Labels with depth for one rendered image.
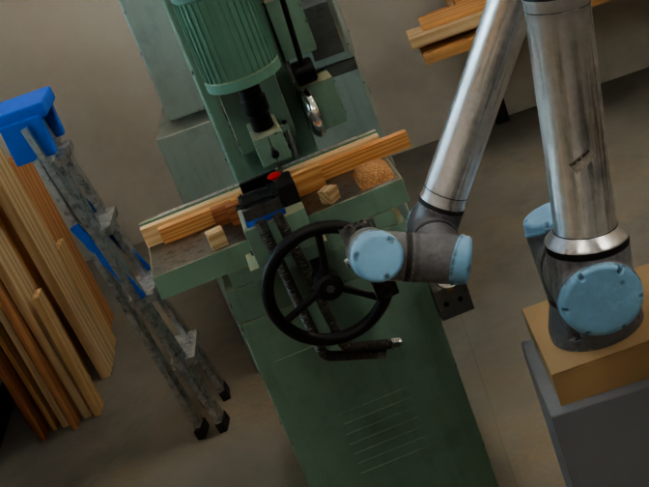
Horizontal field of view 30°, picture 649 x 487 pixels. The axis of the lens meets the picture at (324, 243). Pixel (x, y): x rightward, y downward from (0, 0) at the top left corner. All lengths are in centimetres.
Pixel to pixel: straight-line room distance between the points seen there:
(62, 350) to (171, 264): 142
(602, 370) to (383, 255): 53
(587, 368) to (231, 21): 104
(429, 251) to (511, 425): 129
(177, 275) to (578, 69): 108
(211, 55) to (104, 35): 248
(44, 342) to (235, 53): 173
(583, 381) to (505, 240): 192
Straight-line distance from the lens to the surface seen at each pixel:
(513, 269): 409
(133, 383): 432
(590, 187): 213
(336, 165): 283
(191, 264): 271
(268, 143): 275
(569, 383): 241
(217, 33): 264
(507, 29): 218
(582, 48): 207
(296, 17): 291
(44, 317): 406
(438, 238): 217
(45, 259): 426
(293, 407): 290
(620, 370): 242
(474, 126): 222
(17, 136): 347
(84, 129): 525
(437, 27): 465
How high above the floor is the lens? 195
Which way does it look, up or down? 24 degrees down
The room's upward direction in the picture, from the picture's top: 21 degrees counter-clockwise
